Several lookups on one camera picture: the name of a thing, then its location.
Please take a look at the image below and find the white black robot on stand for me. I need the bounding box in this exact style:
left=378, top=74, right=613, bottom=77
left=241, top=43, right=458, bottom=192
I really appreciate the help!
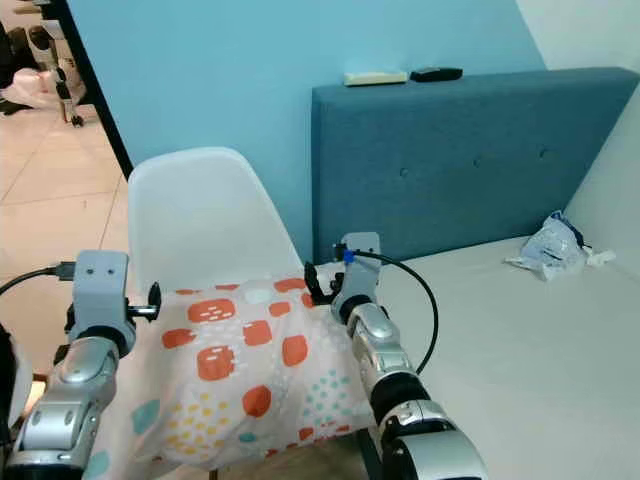
left=5, top=22, right=88, bottom=128

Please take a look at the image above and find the white pillow with orange shapes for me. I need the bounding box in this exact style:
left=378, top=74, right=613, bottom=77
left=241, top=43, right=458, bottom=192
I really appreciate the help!
left=98, top=274, right=383, bottom=480

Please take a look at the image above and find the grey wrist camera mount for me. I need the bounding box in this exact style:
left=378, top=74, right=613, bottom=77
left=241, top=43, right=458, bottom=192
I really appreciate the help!
left=339, top=232, right=382, bottom=303
left=71, top=250, right=132, bottom=332

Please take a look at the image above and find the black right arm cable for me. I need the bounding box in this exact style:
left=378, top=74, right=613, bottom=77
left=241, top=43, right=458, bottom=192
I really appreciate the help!
left=336, top=245, right=440, bottom=375

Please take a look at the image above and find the crumpled clear plastic bag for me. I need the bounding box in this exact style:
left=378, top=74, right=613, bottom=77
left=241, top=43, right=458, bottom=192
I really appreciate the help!
left=504, top=209, right=618, bottom=282

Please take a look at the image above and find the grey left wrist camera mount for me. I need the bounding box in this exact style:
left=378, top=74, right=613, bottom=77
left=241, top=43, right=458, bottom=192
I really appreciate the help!
left=71, top=250, right=132, bottom=332

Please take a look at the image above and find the white plastic chair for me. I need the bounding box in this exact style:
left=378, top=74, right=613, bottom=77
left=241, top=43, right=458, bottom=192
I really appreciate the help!
left=126, top=146, right=307, bottom=297

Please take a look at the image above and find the white remote control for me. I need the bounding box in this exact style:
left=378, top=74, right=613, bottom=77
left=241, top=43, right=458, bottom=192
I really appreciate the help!
left=342, top=70, right=410, bottom=88

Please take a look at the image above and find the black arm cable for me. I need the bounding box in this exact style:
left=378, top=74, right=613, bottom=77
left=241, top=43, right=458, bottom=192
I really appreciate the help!
left=336, top=245, right=440, bottom=375
left=0, top=261, right=77, bottom=297

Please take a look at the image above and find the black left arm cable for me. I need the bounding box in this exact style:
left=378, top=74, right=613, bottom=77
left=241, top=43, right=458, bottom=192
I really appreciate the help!
left=0, top=261, right=77, bottom=297

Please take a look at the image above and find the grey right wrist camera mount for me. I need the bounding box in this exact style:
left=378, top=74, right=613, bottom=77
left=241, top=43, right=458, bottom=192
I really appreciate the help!
left=339, top=232, right=382, bottom=303

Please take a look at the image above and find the black door frame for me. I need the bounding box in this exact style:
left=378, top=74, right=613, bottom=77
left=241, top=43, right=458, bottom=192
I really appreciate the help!
left=54, top=0, right=136, bottom=181

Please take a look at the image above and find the blue fabric headboard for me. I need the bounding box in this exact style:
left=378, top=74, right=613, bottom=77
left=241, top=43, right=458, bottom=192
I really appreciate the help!
left=309, top=66, right=640, bottom=267

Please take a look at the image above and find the blue bed base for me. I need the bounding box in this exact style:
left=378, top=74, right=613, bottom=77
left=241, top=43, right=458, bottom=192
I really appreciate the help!
left=356, top=428, right=387, bottom=480

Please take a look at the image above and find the white bed mattress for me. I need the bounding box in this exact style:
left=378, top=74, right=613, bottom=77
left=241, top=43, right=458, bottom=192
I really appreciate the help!
left=315, top=232, right=640, bottom=480

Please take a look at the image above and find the black remote control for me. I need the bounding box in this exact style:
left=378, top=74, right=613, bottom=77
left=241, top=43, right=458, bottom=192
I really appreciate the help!
left=409, top=66, right=465, bottom=84

